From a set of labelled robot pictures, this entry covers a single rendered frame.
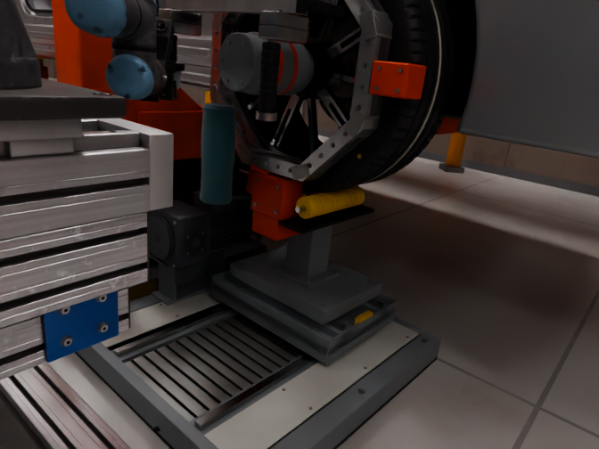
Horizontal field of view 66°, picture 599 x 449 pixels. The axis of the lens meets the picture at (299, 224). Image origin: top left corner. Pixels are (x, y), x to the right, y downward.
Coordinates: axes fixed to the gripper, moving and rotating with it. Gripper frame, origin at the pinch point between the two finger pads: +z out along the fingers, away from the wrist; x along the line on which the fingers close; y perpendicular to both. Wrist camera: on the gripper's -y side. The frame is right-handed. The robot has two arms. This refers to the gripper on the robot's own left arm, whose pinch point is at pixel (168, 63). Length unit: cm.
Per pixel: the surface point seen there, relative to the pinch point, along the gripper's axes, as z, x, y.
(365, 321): -1, 58, 67
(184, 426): -36, 11, 75
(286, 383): -20, 35, 75
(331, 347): -12, 46, 69
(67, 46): 17.2, -30.4, -1.2
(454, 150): 320, 206, 62
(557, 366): 5, 126, 83
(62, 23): 18.5, -31.7, -6.9
